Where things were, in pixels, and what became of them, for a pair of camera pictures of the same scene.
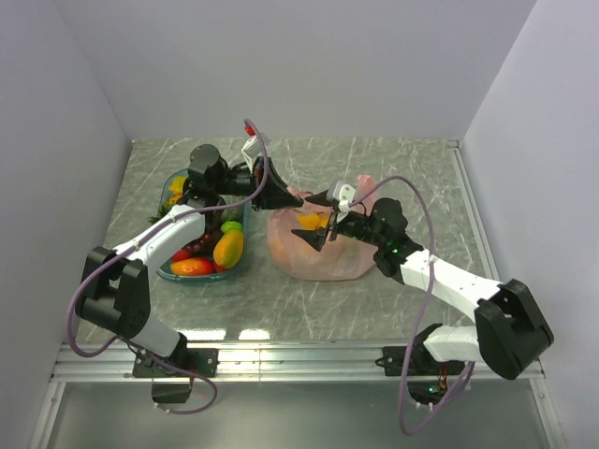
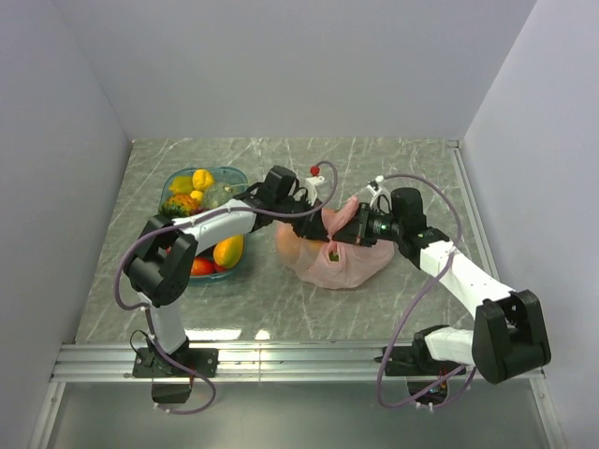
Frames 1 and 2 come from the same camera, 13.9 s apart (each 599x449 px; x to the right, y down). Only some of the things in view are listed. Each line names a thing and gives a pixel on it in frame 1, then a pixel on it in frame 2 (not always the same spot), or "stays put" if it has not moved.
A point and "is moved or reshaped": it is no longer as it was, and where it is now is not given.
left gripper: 274,193 to 313,226
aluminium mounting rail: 112,363 stays put
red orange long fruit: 192,267 stays put
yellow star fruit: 177,183 stays put
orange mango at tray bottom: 227,250 stays put
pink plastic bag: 337,258 is moved or reshaped
